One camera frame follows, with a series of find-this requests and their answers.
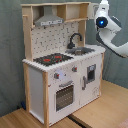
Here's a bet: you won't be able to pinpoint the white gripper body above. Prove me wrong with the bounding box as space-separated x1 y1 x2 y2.
99 0 109 12

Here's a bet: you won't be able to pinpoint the white toy microwave door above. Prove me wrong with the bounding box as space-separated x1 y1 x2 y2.
87 3 99 19

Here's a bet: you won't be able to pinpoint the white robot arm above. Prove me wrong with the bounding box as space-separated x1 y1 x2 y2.
94 0 128 58

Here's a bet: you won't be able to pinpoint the wooden toy kitchen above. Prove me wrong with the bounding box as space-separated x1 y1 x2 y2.
22 2 105 128

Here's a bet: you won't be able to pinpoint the black toy faucet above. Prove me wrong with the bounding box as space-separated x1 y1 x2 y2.
67 32 83 50

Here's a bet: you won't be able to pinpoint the grey toy sink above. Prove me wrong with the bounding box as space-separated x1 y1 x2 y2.
66 47 94 56

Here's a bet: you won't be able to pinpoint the grey range hood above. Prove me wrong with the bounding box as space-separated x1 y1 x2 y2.
35 5 64 27

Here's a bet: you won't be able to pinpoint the white fridge door with dispenser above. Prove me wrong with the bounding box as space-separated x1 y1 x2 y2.
80 55 102 106

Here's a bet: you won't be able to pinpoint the right red stove knob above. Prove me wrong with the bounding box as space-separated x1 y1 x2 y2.
71 66 78 73

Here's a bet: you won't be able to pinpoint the red stove knob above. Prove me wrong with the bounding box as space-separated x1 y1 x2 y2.
54 73 60 79
71 66 78 73

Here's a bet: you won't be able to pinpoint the black stovetop red burners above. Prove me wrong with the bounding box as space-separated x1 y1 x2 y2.
34 53 71 66

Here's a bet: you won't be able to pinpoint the left red stove knob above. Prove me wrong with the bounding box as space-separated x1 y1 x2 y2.
54 73 60 79

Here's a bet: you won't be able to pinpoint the toy oven door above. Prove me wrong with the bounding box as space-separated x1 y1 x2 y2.
49 76 79 125

